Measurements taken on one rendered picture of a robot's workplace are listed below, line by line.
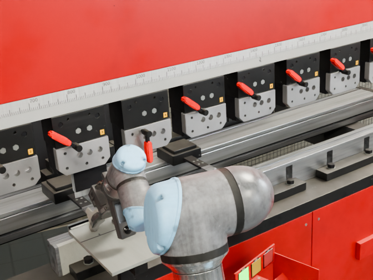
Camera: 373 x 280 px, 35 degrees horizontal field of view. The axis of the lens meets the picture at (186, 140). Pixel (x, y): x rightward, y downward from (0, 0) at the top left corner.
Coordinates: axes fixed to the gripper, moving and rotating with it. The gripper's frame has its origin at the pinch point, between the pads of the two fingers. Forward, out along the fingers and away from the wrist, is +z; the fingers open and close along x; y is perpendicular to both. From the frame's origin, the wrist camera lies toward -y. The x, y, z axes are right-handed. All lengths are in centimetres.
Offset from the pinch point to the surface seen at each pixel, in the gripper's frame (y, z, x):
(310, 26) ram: 30, -30, -81
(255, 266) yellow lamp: -26.9, 2.1, -37.9
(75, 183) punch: 12.8, -5.3, 4.2
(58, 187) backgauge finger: 22.1, 15.1, 2.0
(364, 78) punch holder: 16, -11, -111
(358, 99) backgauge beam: 22, 22, -140
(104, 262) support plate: -12.0, -9.5, 7.6
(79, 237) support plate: -0.3, 0.5, 7.4
